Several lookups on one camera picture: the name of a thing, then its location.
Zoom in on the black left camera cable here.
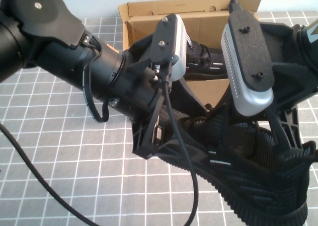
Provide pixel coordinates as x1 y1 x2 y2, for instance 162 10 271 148
0 62 199 226

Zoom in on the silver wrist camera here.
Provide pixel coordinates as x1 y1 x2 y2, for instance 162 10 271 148
221 3 275 117
150 14 188 82

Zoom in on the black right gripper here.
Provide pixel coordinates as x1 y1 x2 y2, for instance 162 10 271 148
214 22 318 150

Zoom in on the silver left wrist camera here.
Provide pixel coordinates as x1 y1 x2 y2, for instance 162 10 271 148
150 14 188 82

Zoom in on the black curved wrist cable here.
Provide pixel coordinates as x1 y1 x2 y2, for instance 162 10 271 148
83 49 111 124

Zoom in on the brown cardboard shoe box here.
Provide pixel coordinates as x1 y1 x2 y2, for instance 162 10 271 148
118 0 263 107

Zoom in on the grey checked tablecloth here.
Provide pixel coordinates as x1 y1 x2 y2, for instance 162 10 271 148
0 11 318 226

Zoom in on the black sneaker with laces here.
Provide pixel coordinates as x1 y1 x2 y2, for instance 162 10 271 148
154 104 313 226

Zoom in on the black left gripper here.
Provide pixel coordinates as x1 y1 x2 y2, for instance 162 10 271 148
116 36 209 160

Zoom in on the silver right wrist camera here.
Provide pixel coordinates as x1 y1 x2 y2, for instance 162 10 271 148
221 3 275 117

